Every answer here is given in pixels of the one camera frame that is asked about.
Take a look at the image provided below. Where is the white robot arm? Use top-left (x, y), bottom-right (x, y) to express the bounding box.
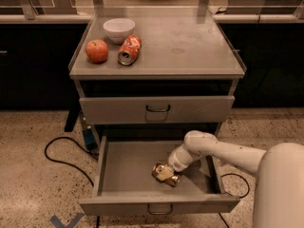
top-left (152, 130), bottom-right (304, 228)

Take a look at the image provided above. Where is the black middle drawer handle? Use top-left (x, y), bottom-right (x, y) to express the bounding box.
top-left (147, 203), bottom-right (174, 215)

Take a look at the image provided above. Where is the black top drawer handle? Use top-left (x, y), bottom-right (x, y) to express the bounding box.
top-left (145, 104), bottom-right (171, 113)

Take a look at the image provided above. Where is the black drawer handle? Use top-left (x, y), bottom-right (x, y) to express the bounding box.
top-left (147, 203), bottom-right (174, 215)
top-left (145, 104), bottom-right (171, 113)

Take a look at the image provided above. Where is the black floor cable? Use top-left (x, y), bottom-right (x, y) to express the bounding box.
top-left (44, 136), bottom-right (100, 187)
top-left (218, 173), bottom-right (251, 228)

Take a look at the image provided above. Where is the red orange soda can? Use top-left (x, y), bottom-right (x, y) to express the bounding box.
top-left (118, 34), bottom-right (142, 66)

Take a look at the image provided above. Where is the white bowl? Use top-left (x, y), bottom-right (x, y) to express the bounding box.
top-left (104, 18), bottom-right (135, 44)

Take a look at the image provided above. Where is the black floor cable left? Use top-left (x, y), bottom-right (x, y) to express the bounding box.
top-left (44, 136), bottom-right (100, 187)

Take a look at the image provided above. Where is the open middle drawer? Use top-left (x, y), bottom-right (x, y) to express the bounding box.
top-left (80, 135), bottom-right (239, 216)

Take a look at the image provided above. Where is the red apple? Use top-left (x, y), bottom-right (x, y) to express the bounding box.
top-left (85, 40), bottom-right (108, 64)

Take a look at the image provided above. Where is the blue power box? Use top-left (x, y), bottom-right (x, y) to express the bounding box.
top-left (80, 117), bottom-right (97, 150)

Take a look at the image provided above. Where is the grey drawer cabinet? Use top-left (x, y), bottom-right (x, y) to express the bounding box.
top-left (67, 6), bottom-right (247, 217)

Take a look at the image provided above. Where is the closed top drawer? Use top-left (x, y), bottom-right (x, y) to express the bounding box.
top-left (80, 96), bottom-right (235, 124)

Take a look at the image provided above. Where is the black floor cable right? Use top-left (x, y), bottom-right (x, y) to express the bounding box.
top-left (218, 173), bottom-right (251, 228)

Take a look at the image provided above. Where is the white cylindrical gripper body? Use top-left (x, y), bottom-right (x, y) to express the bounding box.
top-left (167, 143), bottom-right (199, 172)

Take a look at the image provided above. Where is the gold orange can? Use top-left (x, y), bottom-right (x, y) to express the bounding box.
top-left (152, 163), bottom-right (181, 187)

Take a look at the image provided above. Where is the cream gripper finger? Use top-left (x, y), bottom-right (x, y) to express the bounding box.
top-left (156, 165), bottom-right (174, 181)

